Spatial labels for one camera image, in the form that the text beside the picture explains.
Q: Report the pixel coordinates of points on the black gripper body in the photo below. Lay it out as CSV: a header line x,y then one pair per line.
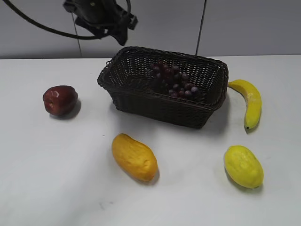
x,y
101,17

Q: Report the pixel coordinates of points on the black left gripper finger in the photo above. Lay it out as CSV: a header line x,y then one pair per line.
x,y
121,35

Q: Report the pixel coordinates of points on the purple grape bunch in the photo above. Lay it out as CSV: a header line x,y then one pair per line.
x,y
168,80

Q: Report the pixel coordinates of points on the black wicker basket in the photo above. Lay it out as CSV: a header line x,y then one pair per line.
x,y
127,78

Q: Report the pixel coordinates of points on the red apple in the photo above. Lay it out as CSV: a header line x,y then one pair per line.
x,y
60,100

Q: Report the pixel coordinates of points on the orange mango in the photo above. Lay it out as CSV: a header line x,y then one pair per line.
x,y
134,157

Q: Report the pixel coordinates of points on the yellow banana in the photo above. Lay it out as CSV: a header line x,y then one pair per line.
x,y
253,101

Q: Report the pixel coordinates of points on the yellow mango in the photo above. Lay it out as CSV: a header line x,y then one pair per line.
x,y
243,167

